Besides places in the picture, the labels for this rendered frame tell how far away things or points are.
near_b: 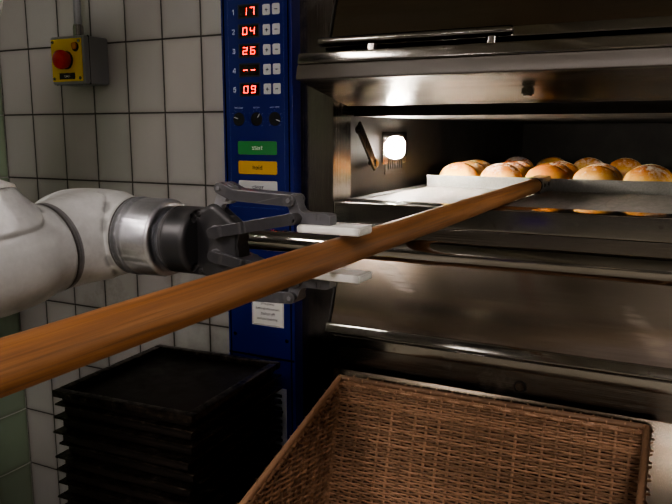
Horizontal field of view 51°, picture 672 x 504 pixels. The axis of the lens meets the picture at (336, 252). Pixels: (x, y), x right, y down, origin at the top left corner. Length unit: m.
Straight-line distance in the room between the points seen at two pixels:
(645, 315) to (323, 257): 0.70
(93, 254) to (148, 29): 0.85
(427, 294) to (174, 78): 0.69
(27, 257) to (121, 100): 0.92
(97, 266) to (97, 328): 0.40
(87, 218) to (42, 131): 1.01
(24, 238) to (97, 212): 0.10
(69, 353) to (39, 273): 0.36
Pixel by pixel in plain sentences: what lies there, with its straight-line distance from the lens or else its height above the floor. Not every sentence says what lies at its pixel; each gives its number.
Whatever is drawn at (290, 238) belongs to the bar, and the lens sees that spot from 0.97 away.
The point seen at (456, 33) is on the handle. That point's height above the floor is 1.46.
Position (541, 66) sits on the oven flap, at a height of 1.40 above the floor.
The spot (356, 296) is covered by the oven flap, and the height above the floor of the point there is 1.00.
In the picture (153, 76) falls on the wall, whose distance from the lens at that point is 1.59.
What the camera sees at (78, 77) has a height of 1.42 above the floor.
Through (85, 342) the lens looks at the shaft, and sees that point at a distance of 0.43.
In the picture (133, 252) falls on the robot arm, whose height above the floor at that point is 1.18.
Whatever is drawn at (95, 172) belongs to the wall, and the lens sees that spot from 1.71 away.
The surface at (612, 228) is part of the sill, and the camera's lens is 1.21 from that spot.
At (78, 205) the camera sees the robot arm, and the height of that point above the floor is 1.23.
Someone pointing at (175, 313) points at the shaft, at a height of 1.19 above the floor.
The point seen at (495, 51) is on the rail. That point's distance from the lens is 1.09.
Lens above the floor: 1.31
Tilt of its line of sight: 10 degrees down
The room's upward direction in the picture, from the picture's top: straight up
